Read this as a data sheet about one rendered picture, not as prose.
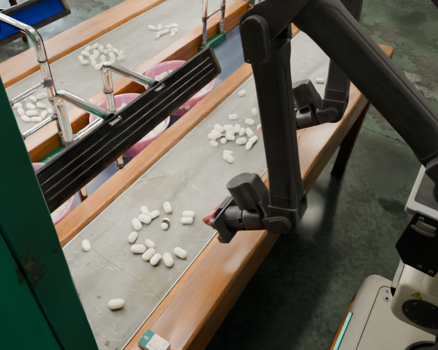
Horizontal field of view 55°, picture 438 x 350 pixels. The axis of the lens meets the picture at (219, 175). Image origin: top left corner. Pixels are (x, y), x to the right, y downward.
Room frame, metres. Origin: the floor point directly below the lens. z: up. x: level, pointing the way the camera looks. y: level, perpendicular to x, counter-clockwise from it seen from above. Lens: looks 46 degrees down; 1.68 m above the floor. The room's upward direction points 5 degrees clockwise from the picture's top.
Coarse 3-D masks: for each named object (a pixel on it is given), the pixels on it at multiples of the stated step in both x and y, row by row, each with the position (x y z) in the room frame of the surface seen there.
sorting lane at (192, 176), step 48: (192, 144) 1.04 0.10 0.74; (240, 144) 1.06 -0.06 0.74; (144, 192) 0.82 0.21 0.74; (192, 192) 0.83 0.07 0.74; (96, 240) 0.64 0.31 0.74; (144, 240) 0.65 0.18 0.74; (192, 240) 0.66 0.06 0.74; (96, 288) 0.50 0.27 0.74; (144, 288) 0.51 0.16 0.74; (96, 336) 0.38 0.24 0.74
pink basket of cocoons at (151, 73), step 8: (160, 64) 1.46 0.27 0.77; (168, 64) 1.48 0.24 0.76; (176, 64) 1.49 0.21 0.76; (152, 72) 1.43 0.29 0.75; (160, 72) 1.45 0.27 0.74; (200, 96) 1.27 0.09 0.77; (184, 104) 1.25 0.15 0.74; (192, 104) 1.27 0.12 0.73; (176, 112) 1.26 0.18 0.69; (184, 112) 1.27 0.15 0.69
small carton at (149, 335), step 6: (150, 330) 0.39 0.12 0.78; (144, 336) 0.37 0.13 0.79; (150, 336) 0.38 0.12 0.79; (156, 336) 0.38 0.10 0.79; (138, 342) 0.36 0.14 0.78; (144, 342) 0.36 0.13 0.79; (150, 342) 0.36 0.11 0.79; (156, 342) 0.36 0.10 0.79; (162, 342) 0.36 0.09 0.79; (168, 342) 0.37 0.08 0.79; (144, 348) 0.35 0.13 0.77; (150, 348) 0.35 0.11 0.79; (156, 348) 0.35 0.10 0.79; (162, 348) 0.35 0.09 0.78; (168, 348) 0.36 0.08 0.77
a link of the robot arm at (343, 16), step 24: (264, 0) 0.60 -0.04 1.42; (288, 0) 0.59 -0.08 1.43; (312, 0) 0.58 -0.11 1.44; (336, 0) 0.61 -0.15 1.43; (240, 24) 0.61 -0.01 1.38; (288, 24) 0.65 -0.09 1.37; (312, 24) 0.58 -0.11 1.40; (336, 24) 0.57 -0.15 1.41; (336, 48) 0.56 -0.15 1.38; (360, 48) 0.55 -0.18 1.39; (360, 72) 0.55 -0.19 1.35; (384, 72) 0.53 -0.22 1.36; (384, 96) 0.53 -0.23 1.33; (408, 96) 0.52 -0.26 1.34; (408, 120) 0.51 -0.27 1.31; (432, 120) 0.50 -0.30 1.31; (408, 144) 0.50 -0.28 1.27; (432, 144) 0.48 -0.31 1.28; (432, 168) 0.45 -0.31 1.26; (432, 192) 0.44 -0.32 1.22
